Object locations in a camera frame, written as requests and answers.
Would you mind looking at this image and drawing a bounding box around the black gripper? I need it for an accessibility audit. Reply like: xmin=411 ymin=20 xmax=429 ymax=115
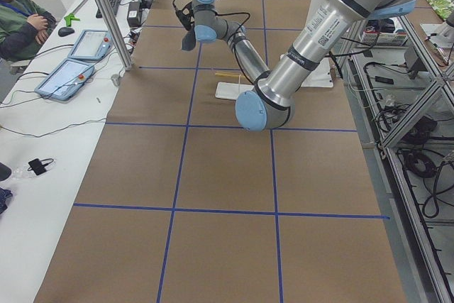
xmin=176 ymin=1 xmax=194 ymax=30

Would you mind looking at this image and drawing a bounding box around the grey and blue towel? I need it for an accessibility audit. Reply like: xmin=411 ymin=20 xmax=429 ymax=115
xmin=182 ymin=29 xmax=196 ymax=51

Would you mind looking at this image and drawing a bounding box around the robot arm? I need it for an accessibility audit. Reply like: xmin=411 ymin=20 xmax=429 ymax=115
xmin=182 ymin=0 xmax=416 ymax=131

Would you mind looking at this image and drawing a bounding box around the left wooden rack rod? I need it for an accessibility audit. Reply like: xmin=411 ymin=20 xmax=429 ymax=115
xmin=215 ymin=72 xmax=242 ymax=77

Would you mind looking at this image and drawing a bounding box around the white towel rack base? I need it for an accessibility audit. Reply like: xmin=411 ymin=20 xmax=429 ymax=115
xmin=215 ymin=82 xmax=253 ymax=100

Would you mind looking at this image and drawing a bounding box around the black power adapter box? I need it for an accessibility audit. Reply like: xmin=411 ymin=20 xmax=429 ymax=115
xmin=127 ymin=0 xmax=142 ymax=28

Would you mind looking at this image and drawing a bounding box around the blue teach pendant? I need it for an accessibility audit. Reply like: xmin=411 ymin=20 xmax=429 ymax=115
xmin=34 ymin=58 xmax=94 ymax=101
xmin=68 ymin=30 xmax=111 ymax=62

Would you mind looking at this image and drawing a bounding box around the black computer mouse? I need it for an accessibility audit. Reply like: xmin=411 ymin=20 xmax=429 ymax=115
xmin=57 ymin=27 xmax=75 ymax=38

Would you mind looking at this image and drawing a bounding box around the seated person in green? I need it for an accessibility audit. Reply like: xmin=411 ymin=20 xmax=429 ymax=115
xmin=1 ymin=0 xmax=57 ymax=62

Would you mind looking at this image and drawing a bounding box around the folded dark blue umbrella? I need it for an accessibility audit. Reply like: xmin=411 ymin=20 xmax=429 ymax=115
xmin=0 ymin=188 xmax=13 ymax=214

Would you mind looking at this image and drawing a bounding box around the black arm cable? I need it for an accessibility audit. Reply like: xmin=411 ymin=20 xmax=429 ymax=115
xmin=172 ymin=0 xmax=252 ymax=40

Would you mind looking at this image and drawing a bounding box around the aluminium frame post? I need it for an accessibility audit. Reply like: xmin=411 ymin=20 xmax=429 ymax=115
xmin=95 ymin=0 xmax=132 ymax=71

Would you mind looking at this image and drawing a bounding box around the small black device with strap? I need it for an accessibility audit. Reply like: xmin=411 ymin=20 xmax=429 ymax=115
xmin=27 ymin=158 xmax=55 ymax=176

